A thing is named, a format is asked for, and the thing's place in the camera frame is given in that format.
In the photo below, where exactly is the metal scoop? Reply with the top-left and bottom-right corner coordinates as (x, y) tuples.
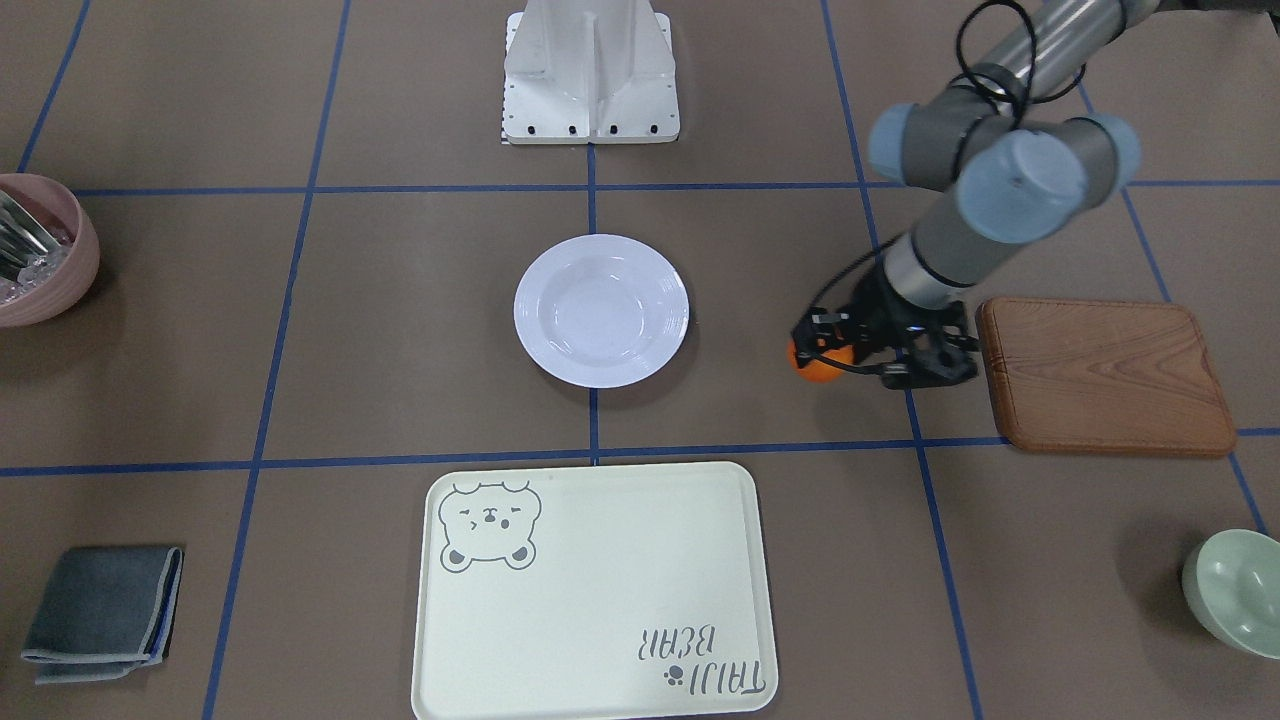
(1, 191), (69, 299)

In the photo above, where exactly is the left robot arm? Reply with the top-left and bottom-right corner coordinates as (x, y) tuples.
(788, 1), (1158, 389)

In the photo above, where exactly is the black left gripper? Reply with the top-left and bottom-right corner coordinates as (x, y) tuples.
(790, 265), (979, 389)

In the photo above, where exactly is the orange mandarin fruit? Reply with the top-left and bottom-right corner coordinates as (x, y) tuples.
(787, 340), (856, 383)

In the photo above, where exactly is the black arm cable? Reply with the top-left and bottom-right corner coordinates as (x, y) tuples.
(805, 0), (1089, 375)

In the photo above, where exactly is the brown wooden tray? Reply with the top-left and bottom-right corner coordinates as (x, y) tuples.
(975, 297), (1236, 459)

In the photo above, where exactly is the cream bear print tray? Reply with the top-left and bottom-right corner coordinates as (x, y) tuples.
(410, 461), (780, 719)

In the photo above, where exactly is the white round plate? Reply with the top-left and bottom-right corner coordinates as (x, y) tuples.
(513, 234), (692, 389)

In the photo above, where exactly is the light green bowl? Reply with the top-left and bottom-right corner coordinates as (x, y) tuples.
(1180, 529), (1279, 660)

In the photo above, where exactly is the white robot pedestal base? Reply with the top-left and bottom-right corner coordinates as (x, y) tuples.
(500, 1), (681, 145)

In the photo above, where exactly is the folded grey cloth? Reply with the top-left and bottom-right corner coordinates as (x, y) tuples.
(20, 544), (186, 685)

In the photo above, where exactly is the pink bowl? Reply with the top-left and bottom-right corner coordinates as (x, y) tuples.
(1, 173), (100, 328)

